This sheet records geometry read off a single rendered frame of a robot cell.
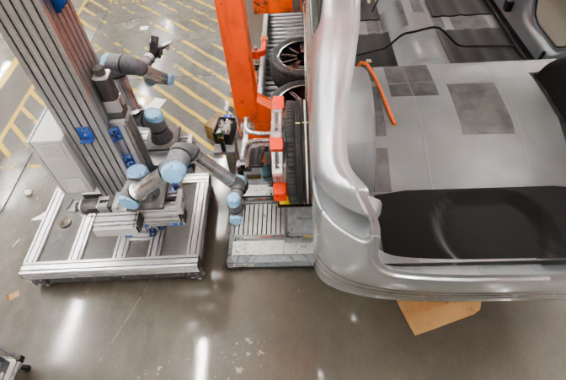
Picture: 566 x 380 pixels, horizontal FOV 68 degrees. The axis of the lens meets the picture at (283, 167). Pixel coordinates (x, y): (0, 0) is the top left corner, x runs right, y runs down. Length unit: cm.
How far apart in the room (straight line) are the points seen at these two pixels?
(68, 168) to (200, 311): 128
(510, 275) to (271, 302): 166
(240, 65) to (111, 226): 129
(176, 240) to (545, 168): 241
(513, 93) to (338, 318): 183
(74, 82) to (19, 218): 205
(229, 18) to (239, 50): 23
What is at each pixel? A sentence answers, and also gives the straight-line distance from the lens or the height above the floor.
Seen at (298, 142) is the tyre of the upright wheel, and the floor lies 112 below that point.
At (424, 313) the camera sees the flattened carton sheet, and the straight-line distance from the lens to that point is 309.
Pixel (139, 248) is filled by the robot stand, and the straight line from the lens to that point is 324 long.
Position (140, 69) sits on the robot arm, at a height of 138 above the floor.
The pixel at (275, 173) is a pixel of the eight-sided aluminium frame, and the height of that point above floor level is 96.
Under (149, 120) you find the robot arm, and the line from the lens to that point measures 285.
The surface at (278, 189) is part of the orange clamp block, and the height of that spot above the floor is 88.
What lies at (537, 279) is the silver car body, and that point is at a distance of 200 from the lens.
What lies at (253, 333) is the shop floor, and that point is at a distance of 299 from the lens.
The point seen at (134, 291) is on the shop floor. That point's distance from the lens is 333.
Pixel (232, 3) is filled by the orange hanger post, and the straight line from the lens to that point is 263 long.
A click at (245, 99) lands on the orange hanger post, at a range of 301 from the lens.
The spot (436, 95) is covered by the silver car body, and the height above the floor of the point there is 105.
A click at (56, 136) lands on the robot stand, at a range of 267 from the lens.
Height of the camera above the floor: 278
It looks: 48 degrees down
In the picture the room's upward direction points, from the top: 5 degrees counter-clockwise
